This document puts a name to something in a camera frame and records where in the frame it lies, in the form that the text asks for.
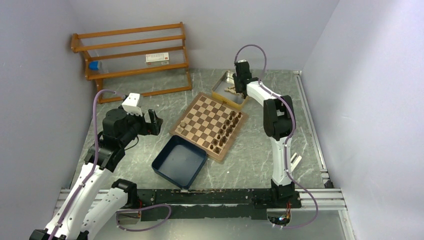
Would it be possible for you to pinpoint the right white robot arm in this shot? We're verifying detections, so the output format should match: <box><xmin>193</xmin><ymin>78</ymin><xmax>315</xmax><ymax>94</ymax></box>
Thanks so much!
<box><xmin>232</xmin><ymin>60</ymin><xmax>296</xmax><ymax>208</ymax></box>

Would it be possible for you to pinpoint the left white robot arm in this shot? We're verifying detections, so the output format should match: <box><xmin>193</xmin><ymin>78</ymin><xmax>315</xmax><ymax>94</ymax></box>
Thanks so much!
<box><xmin>29</xmin><ymin>106</ymin><xmax>164</xmax><ymax>240</ymax></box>

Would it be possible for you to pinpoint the light chess pieces pile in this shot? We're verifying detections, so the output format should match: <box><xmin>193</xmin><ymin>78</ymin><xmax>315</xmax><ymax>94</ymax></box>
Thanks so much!
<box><xmin>224</xmin><ymin>85</ymin><xmax>237</xmax><ymax>95</ymax></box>

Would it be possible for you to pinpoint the dark chess pieces group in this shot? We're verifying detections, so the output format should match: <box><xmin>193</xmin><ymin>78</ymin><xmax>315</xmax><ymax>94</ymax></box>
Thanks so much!
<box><xmin>209</xmin><ymin>110</ymin><xmax>243</xmax><ymax>155</ymax></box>

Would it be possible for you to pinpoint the wooden chess board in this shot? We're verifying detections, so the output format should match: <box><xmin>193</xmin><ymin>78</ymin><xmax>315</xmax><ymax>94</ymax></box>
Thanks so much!
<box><xmin>169</xmin><ymin>92</ymin><xmax>249</xmax><ymax>162</ymax></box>

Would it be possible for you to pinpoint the gold metal tin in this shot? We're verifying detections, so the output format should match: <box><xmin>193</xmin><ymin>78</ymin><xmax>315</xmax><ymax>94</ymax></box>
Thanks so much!
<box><xmin>211</xmin><ymin>70</ymin><xmax>249</xmax><ymax>110</ymax></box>

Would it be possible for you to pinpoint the blue square tray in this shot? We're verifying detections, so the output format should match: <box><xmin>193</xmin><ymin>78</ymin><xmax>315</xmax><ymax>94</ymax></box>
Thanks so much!
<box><xmin>151</xmin><ymin>135</ymin><xmax>208</xmax><ymax>190</ymax></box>

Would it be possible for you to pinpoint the wooden shelf rack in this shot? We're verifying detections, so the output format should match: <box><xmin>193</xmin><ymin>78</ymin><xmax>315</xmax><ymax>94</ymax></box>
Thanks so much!
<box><xmin>70</xmin><ymin>22</ymin><xmax>193</xmax><ymax>97</ymax></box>

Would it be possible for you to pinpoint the white red box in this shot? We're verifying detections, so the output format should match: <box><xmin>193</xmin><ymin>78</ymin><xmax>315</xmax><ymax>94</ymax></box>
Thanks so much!
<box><xmin>145</xmin><ymin>52</ymin><xmax>170</xmax><ymax>66</ymax></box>

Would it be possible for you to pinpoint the small white plastic part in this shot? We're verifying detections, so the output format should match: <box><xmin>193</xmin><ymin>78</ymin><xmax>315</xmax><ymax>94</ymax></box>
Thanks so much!
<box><xmin>290</xmin><ymin>152</ymin><xmax>303</xmax><ymax>172</ymax></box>

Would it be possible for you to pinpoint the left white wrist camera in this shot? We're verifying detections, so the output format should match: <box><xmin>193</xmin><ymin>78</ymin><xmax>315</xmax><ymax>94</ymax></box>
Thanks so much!
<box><xmin>121</xmin><ymin>93</ymin><xmax>143</xmax><ymax>116</ymax></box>

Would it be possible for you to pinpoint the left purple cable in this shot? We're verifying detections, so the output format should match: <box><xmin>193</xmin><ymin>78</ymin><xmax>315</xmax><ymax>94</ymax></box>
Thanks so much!
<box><xmin>46</xmin><ymin>89</ymin><xmax>127</xmax><ymax>240</ymax></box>

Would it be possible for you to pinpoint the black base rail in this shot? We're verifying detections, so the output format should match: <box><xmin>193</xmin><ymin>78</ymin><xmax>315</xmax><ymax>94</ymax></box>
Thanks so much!
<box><xmin>137</xmin><ymin>188</ymin><xmax>302</xmax><ymax>222</ymax></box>

